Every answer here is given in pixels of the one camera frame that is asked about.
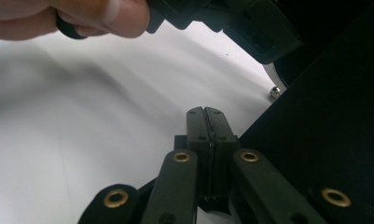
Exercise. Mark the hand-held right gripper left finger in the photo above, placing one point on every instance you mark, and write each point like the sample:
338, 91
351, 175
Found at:
197, 130

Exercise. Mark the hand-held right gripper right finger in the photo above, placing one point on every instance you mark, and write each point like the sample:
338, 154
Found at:
222, 137

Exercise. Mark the dark round dish silver rim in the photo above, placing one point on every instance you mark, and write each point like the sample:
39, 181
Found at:
276, 74

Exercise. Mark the small silver nut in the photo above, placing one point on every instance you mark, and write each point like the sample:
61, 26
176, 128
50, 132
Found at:
275, 92

